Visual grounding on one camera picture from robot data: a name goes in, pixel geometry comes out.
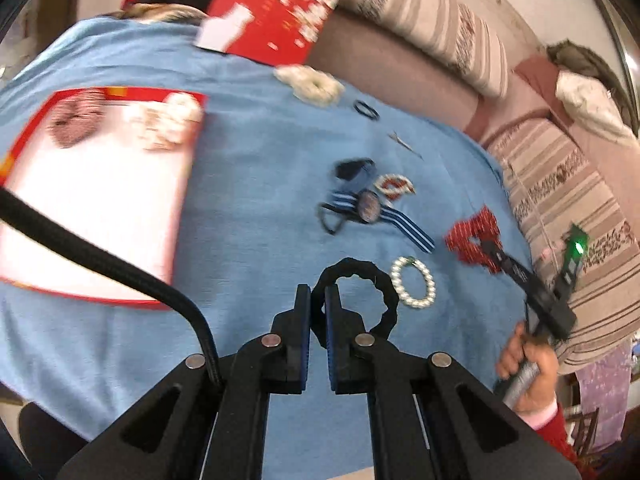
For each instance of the red tray box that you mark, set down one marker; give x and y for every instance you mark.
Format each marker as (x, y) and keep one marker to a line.
(100, 185)

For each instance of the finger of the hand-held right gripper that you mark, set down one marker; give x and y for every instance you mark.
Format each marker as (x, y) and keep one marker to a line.
(515, 267)

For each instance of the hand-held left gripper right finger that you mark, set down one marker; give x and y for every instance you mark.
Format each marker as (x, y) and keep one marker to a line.
(332, 340)

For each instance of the metal hair clip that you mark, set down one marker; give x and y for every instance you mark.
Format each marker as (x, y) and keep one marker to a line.
(402, 142)

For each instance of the brown sofa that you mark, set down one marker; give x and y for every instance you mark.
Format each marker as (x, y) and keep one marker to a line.
(400, 70)

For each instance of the person's right forearm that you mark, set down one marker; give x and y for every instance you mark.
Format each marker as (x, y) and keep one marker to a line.
(555, 430)

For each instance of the white dotted scrunchie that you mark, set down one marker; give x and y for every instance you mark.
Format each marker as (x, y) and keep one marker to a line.
(160, 125)

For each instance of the purple cloth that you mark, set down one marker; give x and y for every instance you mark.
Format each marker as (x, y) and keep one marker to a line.
(605, 390)

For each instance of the red checkered scrunchie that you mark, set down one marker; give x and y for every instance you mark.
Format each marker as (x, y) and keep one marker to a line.
(70, 130)

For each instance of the person's black trouser leg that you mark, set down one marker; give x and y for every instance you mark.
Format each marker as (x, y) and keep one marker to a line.
(45, 440)

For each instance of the fur-trimmed coat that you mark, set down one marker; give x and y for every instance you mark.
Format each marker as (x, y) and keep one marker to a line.
(590, 105)

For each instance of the blue blanket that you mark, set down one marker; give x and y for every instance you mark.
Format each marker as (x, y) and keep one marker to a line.
(260, 150)

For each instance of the red box lid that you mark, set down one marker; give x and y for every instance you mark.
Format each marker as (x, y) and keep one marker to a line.
(270, 15)

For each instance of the person's right hand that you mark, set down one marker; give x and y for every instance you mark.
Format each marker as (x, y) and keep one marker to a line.
(542, 370)

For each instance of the plain white scrunchie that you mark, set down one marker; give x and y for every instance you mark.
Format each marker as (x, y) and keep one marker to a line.
(310, 85)

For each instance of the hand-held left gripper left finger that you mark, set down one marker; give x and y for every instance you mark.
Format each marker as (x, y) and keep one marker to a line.
(301, 340)

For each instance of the striped sofa cushion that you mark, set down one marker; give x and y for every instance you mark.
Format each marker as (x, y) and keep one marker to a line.
(425, 10)

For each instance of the red polka dot scrunchie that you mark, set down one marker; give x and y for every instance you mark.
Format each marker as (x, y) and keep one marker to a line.
(462, 240)

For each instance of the striped sofa seat cover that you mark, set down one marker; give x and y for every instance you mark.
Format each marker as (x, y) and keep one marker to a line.
(575, 185)

